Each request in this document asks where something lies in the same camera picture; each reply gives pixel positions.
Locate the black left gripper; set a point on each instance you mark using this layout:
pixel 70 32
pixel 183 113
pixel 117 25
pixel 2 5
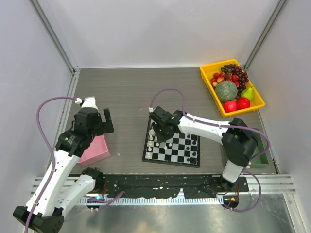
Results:
pixel 105 126

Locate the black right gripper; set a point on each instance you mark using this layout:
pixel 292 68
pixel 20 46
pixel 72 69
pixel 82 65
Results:
pixel 161 138

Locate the black and white chessboard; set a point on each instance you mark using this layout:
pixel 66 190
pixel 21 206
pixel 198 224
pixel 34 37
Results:
pixel 181 150

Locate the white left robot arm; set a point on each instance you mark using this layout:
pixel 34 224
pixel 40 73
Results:
pixel 45 212

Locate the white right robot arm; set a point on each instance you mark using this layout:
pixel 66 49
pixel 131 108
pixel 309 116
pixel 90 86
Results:
pixel 238 141

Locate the pink open box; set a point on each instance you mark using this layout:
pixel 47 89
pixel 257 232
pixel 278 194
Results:
pixel 97 151

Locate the red apple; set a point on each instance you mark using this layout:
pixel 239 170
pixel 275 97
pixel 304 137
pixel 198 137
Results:
pixel 243 103
pixel 230 106

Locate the yellow fruit tray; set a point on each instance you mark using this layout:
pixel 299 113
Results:
pixel 208 70

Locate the green melon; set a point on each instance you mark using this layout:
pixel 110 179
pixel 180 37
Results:
pixel 226 91

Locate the purple grape bunch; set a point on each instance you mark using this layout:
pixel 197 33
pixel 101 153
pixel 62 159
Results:
pixel 237 75

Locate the green pear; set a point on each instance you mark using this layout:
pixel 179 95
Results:
pixel 248 93

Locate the green empty tray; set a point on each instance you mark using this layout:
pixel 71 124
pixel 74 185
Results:
pixel 260 161

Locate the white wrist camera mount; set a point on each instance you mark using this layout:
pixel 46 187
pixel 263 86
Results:
pixel 88 102

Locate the aluminium frame rail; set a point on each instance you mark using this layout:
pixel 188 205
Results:
pixel 49 21

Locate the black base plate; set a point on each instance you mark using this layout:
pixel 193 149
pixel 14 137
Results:
pixel 169 186

